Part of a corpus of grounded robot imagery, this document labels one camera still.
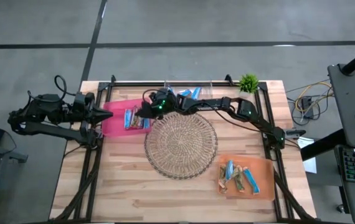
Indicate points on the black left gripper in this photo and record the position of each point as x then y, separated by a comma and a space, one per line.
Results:
84, 109

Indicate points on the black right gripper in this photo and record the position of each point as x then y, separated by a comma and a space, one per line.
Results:
165, 104

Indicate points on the green red-banded granola bar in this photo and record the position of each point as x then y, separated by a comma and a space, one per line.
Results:
139, 122

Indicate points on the green orange-banded granola bar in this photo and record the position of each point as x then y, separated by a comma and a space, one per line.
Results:
239, 180

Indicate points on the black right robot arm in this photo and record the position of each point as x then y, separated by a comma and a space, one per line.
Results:
249, 113

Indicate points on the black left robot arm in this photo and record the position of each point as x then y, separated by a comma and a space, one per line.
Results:
40, 127

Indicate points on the pink plastic bin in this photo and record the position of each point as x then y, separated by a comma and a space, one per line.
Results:
112, 124

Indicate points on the round woven placemat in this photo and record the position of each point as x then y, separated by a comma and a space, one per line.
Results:
180, 146

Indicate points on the clear plastic bin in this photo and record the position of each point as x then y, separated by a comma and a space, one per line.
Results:
207, 90

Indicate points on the small potted green plant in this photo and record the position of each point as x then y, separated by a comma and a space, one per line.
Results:
248, 83

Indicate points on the orange plastic bin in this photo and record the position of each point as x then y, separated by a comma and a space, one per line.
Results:
264, 168

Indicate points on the black power brick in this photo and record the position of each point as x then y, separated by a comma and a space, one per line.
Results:
306, 105

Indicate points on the white paper sheet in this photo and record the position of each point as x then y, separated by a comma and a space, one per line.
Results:
309, 165

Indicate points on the black side desk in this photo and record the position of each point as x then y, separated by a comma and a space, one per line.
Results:
348, 109

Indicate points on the black caster wheel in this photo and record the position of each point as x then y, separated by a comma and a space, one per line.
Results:
340, 208

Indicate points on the black frame clamp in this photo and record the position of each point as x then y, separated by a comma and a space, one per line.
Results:
113, 79
228, 80

